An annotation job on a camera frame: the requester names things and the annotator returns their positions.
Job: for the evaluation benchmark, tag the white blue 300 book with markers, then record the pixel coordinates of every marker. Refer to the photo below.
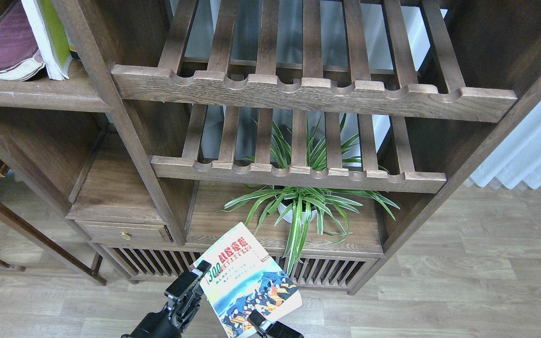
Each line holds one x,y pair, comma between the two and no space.
244,278

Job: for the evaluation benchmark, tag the maroon book white characters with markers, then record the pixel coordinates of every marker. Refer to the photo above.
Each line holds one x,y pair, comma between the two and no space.
20,57

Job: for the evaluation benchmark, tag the white plant pot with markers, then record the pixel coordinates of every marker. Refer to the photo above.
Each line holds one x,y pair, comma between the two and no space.
286,211

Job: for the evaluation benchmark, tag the white curtain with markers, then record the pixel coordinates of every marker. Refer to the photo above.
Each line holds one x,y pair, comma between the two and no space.
517,160

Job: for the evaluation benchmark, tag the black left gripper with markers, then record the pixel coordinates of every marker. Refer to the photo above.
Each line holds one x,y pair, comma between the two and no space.
184,295

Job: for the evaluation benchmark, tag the brass drawer knob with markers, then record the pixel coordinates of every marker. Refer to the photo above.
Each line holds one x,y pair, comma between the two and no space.
125,235

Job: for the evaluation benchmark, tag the dark wooden bookshelf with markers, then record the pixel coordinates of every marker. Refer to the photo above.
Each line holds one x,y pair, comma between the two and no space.
162,121

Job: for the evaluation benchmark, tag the wooden furniture at left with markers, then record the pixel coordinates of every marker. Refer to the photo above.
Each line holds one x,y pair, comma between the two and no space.
25,249

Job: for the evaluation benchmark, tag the yellow green book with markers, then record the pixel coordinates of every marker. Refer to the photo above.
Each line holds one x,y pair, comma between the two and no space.
50,36

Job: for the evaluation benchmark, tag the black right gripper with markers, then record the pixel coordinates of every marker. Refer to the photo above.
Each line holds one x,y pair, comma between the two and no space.
270,329

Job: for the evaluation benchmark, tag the upright book on shelf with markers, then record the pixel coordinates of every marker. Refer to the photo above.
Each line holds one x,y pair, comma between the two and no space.
72,49

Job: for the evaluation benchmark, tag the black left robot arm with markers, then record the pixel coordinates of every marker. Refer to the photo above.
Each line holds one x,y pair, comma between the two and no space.
154,325

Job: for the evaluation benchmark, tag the green spider plant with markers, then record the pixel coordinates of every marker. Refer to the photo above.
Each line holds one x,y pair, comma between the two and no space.
308,205

